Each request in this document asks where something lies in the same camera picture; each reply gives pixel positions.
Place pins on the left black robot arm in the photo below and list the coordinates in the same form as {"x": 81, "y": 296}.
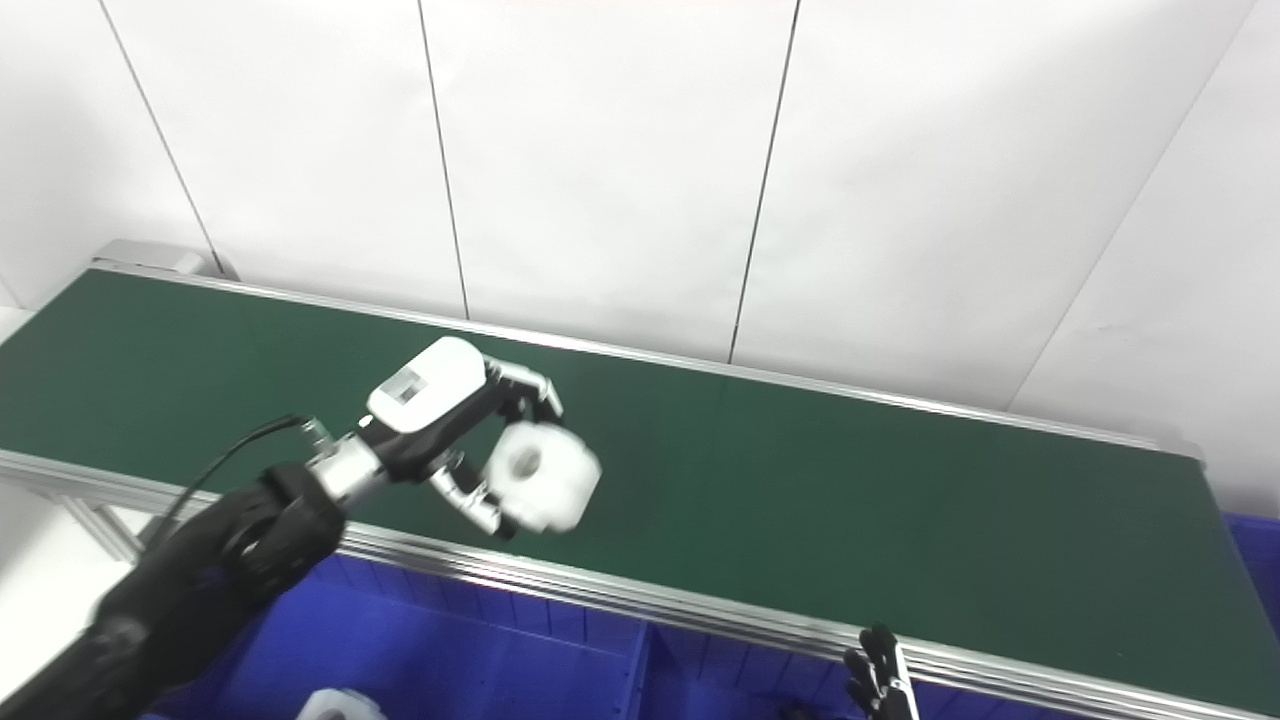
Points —
{"x": 210, "y": 560}

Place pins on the green conveyor belt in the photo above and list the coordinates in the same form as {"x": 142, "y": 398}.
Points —
{"x": 850, "y": 480}

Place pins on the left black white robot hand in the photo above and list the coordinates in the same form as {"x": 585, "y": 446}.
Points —
{"x": 425, "y": 395}

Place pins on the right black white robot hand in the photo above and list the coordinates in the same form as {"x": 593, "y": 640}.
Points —
{"x": 880, "y": 680}

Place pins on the aluminium conveyor support leg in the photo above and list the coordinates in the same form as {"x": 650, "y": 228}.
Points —
{"x": 100, "y": 525}

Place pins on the white round plastic part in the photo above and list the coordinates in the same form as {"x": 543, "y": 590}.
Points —
{"x": 340, "y": 706}
{"x": 545, "y": 478}

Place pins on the blue plastic bin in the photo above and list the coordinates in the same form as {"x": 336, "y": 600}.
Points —
{"x": 1258, "y": 570}
{"x": 740, "y": 680}
{"x": 430, "y": 650}

